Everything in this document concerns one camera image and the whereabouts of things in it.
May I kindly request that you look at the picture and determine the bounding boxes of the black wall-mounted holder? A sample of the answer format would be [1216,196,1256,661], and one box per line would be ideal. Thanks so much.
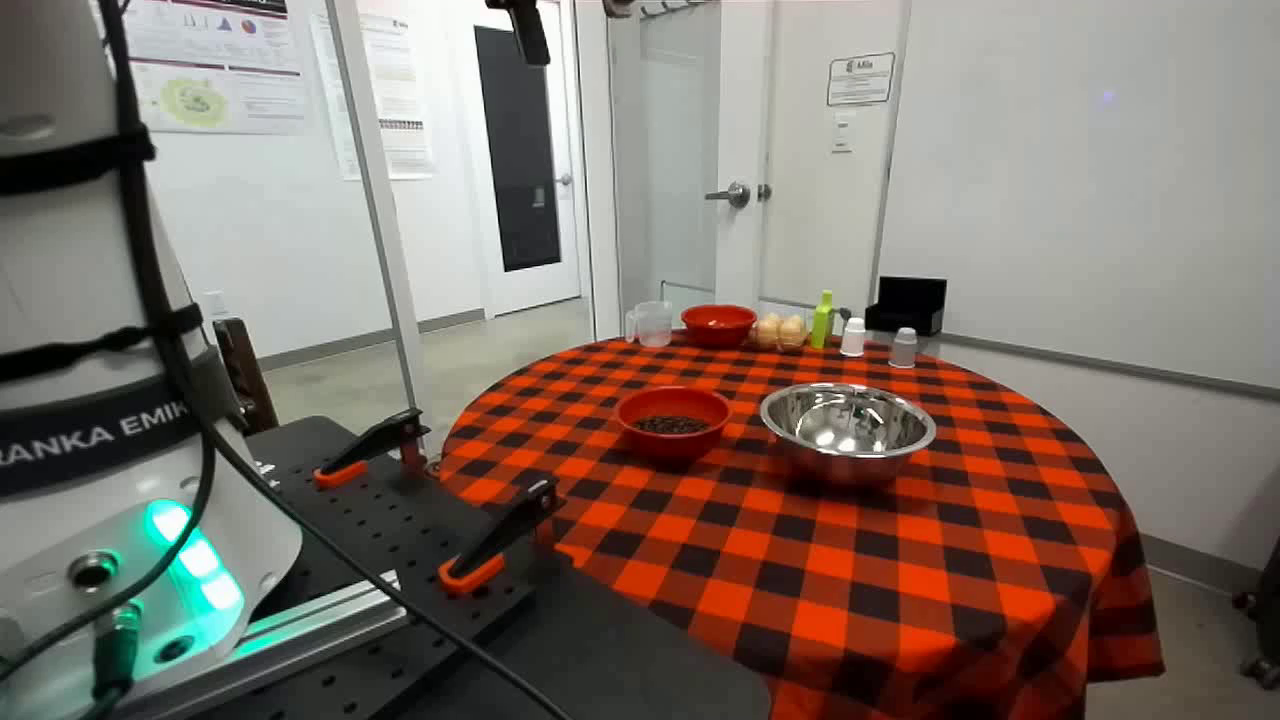
[865,272,950,339]

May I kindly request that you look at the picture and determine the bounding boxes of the black clamp with orange handle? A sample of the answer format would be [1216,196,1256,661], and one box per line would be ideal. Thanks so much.
[435,470,565,600]
[312,403,432,497]

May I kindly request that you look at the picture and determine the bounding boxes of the carton of eggs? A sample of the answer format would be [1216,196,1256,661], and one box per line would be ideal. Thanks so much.
[749,313,816,354]

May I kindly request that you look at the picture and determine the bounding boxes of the small green bottle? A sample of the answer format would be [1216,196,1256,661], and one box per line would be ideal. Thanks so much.
[807,287,839,354]

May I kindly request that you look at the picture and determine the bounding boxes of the wall poster with green graphic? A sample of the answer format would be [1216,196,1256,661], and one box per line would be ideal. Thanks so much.
[122,0,312,137]

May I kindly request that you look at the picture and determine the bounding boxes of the clear plastic measuring cup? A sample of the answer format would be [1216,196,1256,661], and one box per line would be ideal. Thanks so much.
[620,299,680,350]

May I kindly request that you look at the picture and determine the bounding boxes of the black overhead camera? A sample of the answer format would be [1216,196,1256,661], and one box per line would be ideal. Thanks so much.
[482,0,551,68]

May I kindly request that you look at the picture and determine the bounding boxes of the white door with dark window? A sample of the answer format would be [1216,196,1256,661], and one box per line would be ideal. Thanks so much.
[457,0,592,319]

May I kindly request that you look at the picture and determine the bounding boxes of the red bowl holding beans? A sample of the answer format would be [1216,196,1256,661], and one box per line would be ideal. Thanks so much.
[613,384,735,470]

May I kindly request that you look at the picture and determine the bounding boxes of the white wall sign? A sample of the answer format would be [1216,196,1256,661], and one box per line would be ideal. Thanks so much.
[825,48,899,113]

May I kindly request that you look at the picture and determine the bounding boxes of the black perforated mounting table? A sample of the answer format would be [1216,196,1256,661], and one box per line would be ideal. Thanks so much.
[132,411,775,720]

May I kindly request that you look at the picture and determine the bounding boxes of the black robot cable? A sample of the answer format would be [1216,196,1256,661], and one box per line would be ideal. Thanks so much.
[0,0,222,683]

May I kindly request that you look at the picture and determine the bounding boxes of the dark coffee beans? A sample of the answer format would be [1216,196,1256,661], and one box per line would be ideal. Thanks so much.
[632,411,716,440]

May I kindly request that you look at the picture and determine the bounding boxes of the silver metal pole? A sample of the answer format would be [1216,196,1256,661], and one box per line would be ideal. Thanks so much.
[324,0,432,416]

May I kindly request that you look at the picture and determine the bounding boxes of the large wall whiteboard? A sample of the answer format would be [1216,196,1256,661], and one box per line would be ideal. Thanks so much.
[872,0,1280,403]

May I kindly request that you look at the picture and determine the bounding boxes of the empty red bowl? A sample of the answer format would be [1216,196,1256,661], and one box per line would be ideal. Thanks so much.
[675,299,760,350]

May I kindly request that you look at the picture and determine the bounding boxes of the shiny metal bowl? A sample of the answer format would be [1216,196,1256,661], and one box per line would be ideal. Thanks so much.
[755,380,938,493]

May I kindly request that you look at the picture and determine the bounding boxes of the white paper notice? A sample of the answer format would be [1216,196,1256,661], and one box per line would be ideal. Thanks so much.
[352,13,435,176]

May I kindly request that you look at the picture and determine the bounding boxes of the red black plaid tablecloth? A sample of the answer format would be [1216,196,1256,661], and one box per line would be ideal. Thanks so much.
[435,333,1168,720]

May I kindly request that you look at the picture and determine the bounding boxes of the dark brown wooden panel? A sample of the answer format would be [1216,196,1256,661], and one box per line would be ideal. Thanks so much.
[213,317,281,434]

